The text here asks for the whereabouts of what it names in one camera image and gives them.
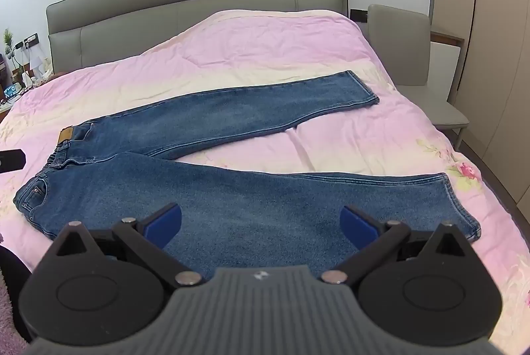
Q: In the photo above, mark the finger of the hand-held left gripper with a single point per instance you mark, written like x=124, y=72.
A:
x=12, y=161

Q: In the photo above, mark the small blue box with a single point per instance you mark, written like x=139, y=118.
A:
x=11, y=90

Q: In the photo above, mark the beige wardrobe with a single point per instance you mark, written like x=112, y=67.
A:
x=497, y=48

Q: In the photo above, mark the grey upholstered chair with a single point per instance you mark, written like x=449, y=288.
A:
x=405, y=48

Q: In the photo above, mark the purple fluffy cloth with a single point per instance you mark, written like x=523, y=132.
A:
x=6, y=317

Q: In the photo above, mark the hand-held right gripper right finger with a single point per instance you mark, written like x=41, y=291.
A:
x=356, y=224

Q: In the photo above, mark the wooden desk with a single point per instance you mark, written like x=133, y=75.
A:
x=447, y=37

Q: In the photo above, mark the black wall power outlet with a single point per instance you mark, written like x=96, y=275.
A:
x=31, y=40

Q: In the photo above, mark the small green potted plant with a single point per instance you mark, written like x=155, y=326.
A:
x=8, y=44

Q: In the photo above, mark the blue denim pants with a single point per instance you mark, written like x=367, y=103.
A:
x=232, y=197

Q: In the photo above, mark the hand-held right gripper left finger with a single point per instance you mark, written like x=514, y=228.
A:
x=167, y=220

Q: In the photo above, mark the pink floral blanket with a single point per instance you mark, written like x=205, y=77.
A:
x=256, y=48

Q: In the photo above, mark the dark cloth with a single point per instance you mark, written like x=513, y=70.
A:
x=10, y=280

